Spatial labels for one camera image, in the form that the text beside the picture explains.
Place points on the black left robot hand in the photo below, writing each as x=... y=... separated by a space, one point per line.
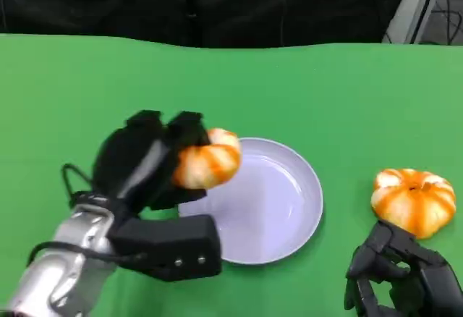
x=119 y=157

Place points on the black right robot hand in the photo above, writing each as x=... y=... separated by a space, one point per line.
x=405 y=281

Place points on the orange white toy bread roll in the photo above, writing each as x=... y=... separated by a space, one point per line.
x=210 y=165
x=412 y=205

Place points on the lilac plate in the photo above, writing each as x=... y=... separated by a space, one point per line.
x=267 y=201

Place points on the black curtain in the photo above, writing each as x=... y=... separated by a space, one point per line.
x=181 y=2

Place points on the green table cloth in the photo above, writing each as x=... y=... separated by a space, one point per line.
x=325 y=96

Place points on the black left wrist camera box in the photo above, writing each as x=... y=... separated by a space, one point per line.
x=170 y=244

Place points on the aluminium frame post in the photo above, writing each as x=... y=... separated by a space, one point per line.
x=416 y=6

